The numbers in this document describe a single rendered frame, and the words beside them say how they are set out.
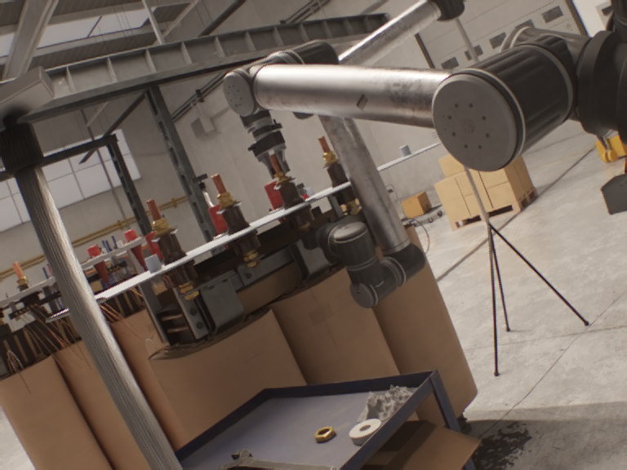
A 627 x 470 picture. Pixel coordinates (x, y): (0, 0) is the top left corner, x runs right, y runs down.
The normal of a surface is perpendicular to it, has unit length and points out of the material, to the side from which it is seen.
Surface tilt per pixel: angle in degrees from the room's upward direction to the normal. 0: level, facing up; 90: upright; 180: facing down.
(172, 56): 90
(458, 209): 90
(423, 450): 26
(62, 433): 90
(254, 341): 90
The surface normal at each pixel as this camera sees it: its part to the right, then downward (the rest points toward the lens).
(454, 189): -0.64, 0.33
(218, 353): 0.35, -0.09
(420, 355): 0.09, 0.03
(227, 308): 0.62, -0.22
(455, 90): -0.78, 0.36
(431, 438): -0.07, -0.93
